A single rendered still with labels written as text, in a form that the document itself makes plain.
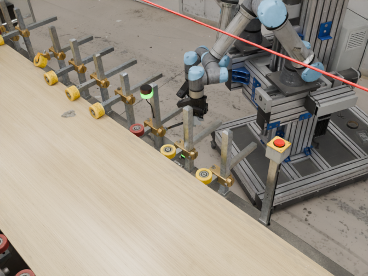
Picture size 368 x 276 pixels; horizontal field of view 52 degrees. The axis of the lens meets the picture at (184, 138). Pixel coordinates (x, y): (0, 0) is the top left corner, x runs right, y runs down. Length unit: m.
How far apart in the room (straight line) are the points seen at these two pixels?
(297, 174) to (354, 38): 0.99
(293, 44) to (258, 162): 1.22
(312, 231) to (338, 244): 0.18
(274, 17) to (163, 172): 0.87
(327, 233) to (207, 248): 1.41
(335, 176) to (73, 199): 1.84
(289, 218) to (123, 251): 1.54
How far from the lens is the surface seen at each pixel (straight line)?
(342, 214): 2.99
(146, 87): 1.95
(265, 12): 1.75
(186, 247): 1.60
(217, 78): 1.87
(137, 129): 2.10
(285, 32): 1.86
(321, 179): 2.84
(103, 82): 2.40
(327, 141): 3.17
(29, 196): 1.92
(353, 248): 2.85
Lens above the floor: 2.26
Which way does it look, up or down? 42 degrees down
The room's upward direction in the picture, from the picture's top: 2 degrees counter-clockwise
